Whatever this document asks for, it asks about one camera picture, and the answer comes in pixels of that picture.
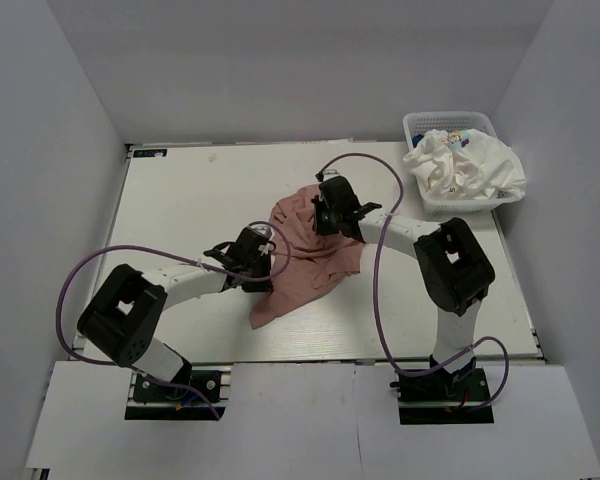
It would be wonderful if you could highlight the pink t shirt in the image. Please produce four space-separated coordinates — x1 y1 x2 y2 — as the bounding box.
249 185 363 329

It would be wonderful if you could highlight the white printed t shirt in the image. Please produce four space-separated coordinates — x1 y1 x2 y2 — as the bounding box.
404 129 526 200

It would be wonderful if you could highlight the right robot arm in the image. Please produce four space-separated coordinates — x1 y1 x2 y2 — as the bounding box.
313 174 495 399

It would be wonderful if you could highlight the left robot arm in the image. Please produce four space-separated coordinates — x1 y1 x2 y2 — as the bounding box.
77 222 274 399

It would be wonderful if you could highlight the white plastic basket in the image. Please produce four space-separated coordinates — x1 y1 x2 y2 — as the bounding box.
403 111 526 215

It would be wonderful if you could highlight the blue table label sticker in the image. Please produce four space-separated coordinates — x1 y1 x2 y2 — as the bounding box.
132 148 168 158

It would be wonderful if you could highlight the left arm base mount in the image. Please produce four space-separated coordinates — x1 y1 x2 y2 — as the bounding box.
124 366 231 421

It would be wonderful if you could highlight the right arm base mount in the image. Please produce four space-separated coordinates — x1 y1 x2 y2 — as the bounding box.
390 368 494 426

